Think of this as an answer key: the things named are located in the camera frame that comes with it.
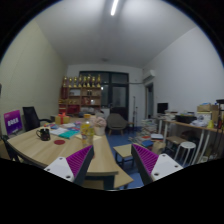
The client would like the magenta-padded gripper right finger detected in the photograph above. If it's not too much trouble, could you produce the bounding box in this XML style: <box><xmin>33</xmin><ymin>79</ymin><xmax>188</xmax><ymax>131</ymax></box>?
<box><xmin>130</xmin><ymin>143</ymin><xmax>184</xmax><ymax>186</ymax></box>

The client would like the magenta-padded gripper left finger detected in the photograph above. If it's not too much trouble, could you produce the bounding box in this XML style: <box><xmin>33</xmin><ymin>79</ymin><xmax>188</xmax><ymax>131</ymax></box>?
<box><xmin>43</xmin><ymin>145</ymin><xmax>95</xmax><ymax>187</ymax></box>

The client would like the yellow-labelled orange drink bottle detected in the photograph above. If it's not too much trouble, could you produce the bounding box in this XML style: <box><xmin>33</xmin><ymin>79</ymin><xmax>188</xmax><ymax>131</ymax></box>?
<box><xmin>80</xmin><ymin>113</ymin><xmax>96</xmax><ymax>148</ymax></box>

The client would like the small low wooden table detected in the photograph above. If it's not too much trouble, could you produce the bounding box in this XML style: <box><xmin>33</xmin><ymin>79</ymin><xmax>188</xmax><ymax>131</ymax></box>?
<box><xmin>113</xmin><ymin>143</ymin><xmax>135</xmax><ymax>170</ymax></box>

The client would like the pile of books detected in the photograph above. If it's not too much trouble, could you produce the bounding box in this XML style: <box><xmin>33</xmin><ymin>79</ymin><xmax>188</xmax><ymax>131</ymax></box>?
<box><xmin>129</xmin><ymin>118</ymin><xmax>158</xmax><ymax>148</ymax></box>

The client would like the teal notebook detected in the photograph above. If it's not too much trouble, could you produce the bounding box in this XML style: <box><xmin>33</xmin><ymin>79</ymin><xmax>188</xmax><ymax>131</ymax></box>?
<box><xmin>58</xmin><ymin>129</ymin><xmax>80</xmax><ymax>140</ymax></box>

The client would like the brown wooden stool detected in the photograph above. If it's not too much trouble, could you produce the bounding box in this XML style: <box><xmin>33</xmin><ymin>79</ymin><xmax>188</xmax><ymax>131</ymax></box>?
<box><xmin>165</xmin><ymin>134</ymin><xmax>187</xmax><ymax>155</ymax></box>

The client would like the blue printed booklet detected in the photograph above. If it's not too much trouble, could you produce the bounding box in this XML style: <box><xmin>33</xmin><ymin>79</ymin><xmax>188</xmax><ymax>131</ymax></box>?
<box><xmin>68</xmin><ymin>121</ymin><xmax>83</xmax><ymax>132</ymax></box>

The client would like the white paper booklet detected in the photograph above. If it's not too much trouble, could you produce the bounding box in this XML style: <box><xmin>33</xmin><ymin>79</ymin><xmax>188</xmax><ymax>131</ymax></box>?
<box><xmin>49</xmin><ymin>126</ymin><xmax>69</xmax><ymax>136</ymax></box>

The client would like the white round stool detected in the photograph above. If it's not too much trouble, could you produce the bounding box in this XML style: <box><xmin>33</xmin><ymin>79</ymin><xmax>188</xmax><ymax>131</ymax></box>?
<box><xmin>173</xmin><ymin>141</ymin><xmax>197</xmax><ymax>167</ymax></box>

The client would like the black mug with coloured dots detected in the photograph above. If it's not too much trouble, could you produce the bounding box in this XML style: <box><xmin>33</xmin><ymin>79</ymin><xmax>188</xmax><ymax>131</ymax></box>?
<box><xmin>35</xmin><ymin>127</ymin><xmax>52</xmax><ymax>142</ymax></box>

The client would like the yellow gift box red ribbon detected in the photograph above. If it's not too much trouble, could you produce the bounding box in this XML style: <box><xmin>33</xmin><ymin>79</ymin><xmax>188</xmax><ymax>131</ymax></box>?
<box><xmin>54</xmin><ymin>112</ymin><xmax>71</xmax><ymax>126</ymax></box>

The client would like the grey armchair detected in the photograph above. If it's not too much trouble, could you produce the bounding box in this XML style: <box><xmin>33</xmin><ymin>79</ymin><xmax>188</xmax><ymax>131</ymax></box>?
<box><xmin>106</xmin><ymin>113</ymin><xmax>129</xmax><ymax>136</ymax></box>

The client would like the black microphone stand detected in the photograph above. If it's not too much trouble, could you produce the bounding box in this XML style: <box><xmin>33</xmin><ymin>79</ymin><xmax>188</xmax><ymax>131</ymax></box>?
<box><xmin>132</xmin><ymin>96</ymin><xmax>138</xmax><ymax>133</ymax></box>

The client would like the black computer monitor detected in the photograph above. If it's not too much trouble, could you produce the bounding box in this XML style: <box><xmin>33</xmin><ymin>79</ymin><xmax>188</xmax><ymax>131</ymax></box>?
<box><xmin>157</xmin><ymin>102</ymin><xmax>169</xmax><ymax>115</ymax></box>

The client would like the black box on desk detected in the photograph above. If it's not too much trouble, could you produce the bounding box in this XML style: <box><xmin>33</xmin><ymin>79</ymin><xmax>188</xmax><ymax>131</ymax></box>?
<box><xmin>175</xmin><ymin>114</ymin><xmax>198</xmax><ymax>125</ymax></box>

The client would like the long wooden side desk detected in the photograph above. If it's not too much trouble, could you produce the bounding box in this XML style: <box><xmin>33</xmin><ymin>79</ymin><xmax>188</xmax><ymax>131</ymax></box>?
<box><xmin>156</xmin><ymin>117</ymin><xmax>224</xmax><ymax>164</ymax></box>

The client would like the wooden shelf unit with trophies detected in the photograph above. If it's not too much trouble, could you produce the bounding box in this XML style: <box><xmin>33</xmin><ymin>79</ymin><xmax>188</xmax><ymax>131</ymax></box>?
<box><xmin>58</xmin><ymin>73</ymin><xmax>103</xmax><ymax>116</ymax></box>

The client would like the black office chair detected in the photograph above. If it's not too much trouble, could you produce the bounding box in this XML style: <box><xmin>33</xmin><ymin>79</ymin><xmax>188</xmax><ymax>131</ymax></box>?
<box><xmin>22</xmin><ymin>106</ymin><xmax>52</xmax><ymax>132</ymax></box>

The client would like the purple sign board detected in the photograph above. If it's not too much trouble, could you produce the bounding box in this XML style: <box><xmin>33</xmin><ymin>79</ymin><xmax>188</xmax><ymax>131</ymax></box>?
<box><xmin>3</xmin><ymin>109</ymin><xmax>24</xmax><ymax>136</ymax></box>

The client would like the ceiling tube light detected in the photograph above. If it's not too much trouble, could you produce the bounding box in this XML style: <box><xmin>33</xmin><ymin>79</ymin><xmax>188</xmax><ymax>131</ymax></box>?
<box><xmin>110</xmin><ymin>0</ymin><xmax>120</xmax><ymax>17</ymax></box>

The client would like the white wall air conditioner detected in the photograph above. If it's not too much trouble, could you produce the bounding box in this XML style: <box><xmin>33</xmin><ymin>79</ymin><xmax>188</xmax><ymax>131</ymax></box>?
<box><xmin>142</xmin><ymin>69</ymin><xmax>157</xmax><ymax>82</ymax></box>

